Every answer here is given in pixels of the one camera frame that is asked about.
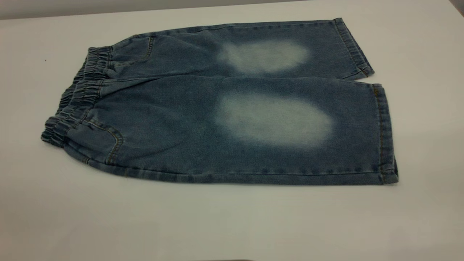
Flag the blue denim pants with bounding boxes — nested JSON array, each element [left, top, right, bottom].
[[41, 17, 399, 186]]

